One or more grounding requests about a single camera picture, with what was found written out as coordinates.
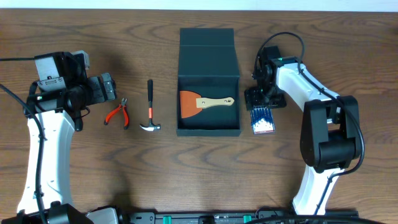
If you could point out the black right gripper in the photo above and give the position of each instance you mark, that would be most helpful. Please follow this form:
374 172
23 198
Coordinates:
252 99

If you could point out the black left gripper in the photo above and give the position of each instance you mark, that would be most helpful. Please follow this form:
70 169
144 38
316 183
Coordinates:
107 88

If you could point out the blue screwdriver set case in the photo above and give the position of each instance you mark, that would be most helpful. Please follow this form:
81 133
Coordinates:
262 121

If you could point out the small black handled hammer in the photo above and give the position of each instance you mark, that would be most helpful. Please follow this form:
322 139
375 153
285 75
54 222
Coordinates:
151 127

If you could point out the orange scraper wooden handle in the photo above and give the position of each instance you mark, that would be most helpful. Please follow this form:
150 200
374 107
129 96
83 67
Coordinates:
192 103

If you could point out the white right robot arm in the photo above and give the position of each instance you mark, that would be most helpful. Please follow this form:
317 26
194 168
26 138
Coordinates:
330 134

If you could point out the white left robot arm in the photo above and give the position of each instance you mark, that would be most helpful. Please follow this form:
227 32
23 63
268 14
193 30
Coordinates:
55 102

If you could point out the dark green open box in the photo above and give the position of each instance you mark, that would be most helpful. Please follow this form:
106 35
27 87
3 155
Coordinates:
208 66

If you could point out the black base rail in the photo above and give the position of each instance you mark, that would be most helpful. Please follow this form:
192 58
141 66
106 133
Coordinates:
200 218

